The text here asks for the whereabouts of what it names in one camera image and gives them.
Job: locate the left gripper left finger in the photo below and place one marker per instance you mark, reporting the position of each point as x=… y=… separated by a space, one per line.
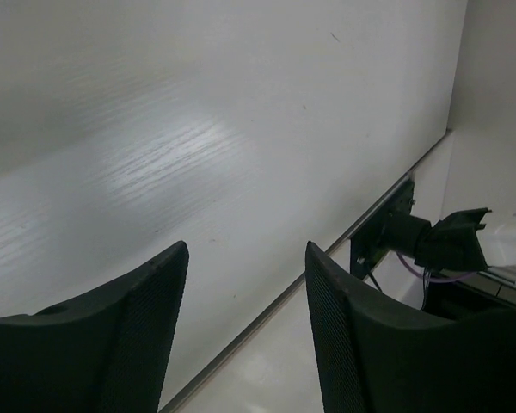
x=105 y=350

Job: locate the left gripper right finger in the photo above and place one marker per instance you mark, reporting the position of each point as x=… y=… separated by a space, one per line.
x=376 y=354

